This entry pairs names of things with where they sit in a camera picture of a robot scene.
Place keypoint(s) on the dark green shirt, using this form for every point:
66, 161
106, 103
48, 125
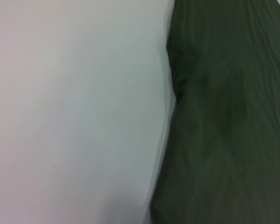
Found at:
224, 116

